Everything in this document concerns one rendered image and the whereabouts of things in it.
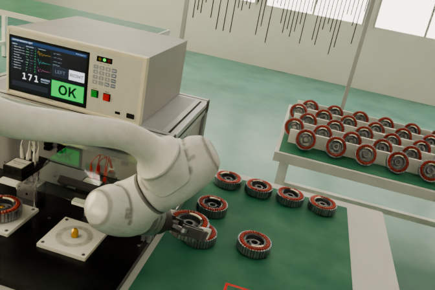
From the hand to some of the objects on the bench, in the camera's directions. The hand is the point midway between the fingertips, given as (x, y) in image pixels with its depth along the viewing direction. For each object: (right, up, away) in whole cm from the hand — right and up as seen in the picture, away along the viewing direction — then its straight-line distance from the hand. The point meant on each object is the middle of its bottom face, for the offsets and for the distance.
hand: (188, 224), depth 124 cm
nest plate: (-57, 0, +12) cm, 59 cm away
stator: (+20, -13, +23) cm, 33 cm away
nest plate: (-34, -6, +8) cm, 36 cm away
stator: (-57, +1, +12) cm, 58 cm away
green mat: (+21, -14, +22) cm, 33 cm away
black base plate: (-46, -5, +12) cm, 48 cm away
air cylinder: (-54, +4, +25) cm, 60 cm away
